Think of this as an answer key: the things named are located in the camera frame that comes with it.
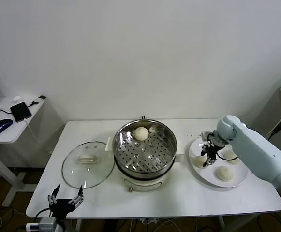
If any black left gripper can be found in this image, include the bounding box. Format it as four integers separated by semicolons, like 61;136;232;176
47;184;85;220

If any black power adapter cable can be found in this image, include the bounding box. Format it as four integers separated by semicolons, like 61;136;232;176
267;117;281;157

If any round glass pot lid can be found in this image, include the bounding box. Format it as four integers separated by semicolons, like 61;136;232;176
61;141;115;190

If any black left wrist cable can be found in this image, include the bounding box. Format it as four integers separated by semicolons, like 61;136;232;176
33;207;53;223

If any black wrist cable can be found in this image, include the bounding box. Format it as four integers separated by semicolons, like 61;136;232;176
33;207;53;223
216;149;240;161

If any blue computer mouse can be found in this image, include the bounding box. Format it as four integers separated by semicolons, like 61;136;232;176
0;118;13;134

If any black smartphone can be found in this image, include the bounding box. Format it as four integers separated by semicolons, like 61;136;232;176
9;101;32;123

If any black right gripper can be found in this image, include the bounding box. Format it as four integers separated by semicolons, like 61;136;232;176
200;141;218;168

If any white round plate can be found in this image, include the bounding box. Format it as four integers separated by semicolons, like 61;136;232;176
188;135;249;189

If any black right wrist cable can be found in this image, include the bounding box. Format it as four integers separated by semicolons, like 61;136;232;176
216;149;240;161

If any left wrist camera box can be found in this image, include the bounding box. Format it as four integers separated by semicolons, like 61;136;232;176
25;217;58;232

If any white charging cable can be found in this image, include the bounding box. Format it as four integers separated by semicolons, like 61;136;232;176
22;118;41;145

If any steel steamer pot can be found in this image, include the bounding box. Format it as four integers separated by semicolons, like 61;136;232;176
105;136;185;193

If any white side desk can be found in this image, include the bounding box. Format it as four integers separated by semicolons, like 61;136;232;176
0;96;46;208

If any stainless steel steamer basket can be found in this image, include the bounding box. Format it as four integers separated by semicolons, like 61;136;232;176
112;118;178;175

